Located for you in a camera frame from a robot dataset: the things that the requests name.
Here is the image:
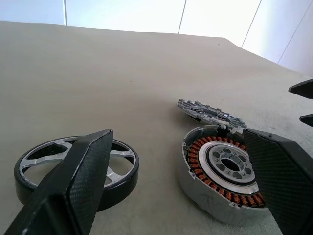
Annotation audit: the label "black rotor ring silver spokes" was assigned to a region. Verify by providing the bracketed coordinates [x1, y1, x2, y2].
[14, 136, 140, 212]

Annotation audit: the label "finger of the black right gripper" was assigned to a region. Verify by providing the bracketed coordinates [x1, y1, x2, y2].
[299, 112, 313, 126]
[288, 78, 313, 100]

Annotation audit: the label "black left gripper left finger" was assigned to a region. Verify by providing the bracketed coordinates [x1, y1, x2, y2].
[0, 129, 114, 235]

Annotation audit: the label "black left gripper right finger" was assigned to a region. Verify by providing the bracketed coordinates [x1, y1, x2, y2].
[243, 128, 313, 235]

